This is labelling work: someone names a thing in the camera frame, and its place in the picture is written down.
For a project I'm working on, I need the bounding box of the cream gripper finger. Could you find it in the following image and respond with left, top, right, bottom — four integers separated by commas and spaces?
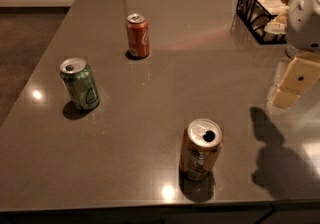
264, 11, 288, 34
267, 55, 320, 109

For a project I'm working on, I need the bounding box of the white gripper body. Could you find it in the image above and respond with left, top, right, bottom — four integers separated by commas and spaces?
286, 0, 320, 52

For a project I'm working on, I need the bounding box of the orange soda can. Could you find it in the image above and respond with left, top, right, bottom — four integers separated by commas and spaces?
179, 118, 223, 181

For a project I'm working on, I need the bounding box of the red cola can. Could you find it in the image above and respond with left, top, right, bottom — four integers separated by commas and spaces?
127, 13, 150, 59

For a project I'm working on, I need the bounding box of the green soda can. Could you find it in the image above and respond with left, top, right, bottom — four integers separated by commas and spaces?
60, 57, 100, 111

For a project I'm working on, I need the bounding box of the napkin stack in basket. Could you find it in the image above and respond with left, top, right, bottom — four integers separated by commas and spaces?
249, 0, 289, 42

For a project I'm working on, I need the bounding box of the clear drinking glass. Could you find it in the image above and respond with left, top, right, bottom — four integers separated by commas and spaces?
285, 44, 299, 59

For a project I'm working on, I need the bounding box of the black wire basket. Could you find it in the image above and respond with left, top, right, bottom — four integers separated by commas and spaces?
236, 0, 290, 45

